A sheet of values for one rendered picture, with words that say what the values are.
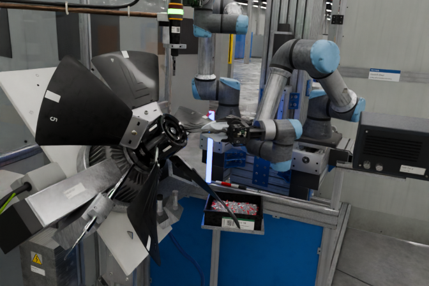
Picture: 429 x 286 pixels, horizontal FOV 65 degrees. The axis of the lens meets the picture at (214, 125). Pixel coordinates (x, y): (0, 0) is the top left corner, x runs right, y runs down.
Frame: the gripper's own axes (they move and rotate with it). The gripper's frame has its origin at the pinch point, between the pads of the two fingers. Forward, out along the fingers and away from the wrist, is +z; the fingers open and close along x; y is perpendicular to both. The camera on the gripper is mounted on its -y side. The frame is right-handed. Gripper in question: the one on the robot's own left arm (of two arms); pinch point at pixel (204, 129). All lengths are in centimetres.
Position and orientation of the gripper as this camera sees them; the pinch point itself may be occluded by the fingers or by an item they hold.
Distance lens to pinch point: 116.9
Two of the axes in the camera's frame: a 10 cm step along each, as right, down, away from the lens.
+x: -0.7, 9.3, 3.6
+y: 2.7, 3.7, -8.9
